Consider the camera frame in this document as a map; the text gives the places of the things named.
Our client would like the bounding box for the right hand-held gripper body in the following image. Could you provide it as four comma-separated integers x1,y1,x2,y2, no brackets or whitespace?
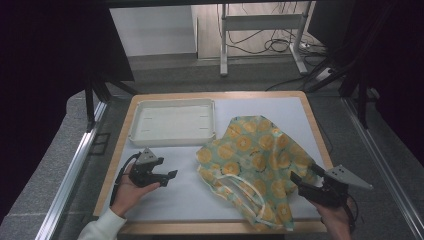
298,164,374,208

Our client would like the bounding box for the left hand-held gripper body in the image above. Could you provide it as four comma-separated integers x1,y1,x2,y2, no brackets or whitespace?
128,147,169,188

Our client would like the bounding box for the orange-print cloth bag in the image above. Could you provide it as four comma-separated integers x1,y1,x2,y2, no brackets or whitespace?
195,115,326,233

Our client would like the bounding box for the person's left hand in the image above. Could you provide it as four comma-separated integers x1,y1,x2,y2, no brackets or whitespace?
111,173,161,218

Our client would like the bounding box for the person's right hand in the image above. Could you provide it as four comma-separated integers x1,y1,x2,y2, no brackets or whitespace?
309,197,353,240

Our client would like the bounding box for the pale grey table mat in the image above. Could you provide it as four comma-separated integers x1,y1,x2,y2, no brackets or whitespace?
99,97,326,223

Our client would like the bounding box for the white plastic tray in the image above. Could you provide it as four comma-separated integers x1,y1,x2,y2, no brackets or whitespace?
128,98,217,148

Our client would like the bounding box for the black metal stand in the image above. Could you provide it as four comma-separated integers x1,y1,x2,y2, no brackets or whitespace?
305,49,372,130
84,74,139,132

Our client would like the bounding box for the white power strip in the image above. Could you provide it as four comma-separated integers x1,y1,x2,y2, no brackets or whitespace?
314,67,335,83

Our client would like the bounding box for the white cabinet panel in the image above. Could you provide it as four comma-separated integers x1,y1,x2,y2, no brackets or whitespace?
109,5,198,58

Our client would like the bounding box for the dark curtain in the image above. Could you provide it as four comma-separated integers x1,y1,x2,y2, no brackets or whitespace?
0,0,135,223
308,0,424,158

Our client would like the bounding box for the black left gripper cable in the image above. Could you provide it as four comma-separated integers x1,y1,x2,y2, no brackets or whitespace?
109,152,143,207

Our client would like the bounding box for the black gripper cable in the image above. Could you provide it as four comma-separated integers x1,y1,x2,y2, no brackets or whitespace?
109,152,143,207
344,194,360,233

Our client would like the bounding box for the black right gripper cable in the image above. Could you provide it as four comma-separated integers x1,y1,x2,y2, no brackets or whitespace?
344,194,360,233

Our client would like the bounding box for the black floor bracket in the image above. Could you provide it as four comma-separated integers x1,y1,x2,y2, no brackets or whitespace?
88,132,111,156

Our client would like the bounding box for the aluminium frame rail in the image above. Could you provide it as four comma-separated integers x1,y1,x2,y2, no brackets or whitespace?
342,97,424,240
34,101,108,240

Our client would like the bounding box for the tangle of black floor cables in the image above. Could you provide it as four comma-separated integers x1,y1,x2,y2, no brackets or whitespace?
226,29,323,56

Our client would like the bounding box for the white metal desk frame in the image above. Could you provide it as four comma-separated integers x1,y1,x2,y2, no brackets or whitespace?
219,1,316,77

